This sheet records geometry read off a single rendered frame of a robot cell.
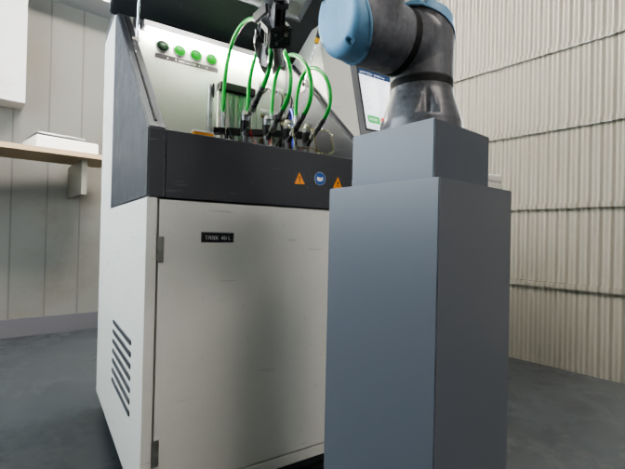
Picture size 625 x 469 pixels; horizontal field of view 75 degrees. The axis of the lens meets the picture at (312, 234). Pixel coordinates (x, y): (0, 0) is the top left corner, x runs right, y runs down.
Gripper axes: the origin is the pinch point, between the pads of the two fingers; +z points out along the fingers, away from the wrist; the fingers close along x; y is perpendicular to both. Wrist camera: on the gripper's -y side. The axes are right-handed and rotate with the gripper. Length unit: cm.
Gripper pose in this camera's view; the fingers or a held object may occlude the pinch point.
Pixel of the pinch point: (268, 68)
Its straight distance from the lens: 131.6
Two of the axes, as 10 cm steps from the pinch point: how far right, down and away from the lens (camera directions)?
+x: 9.1, -1.9, 3.7
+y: 3.9, 6.8, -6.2
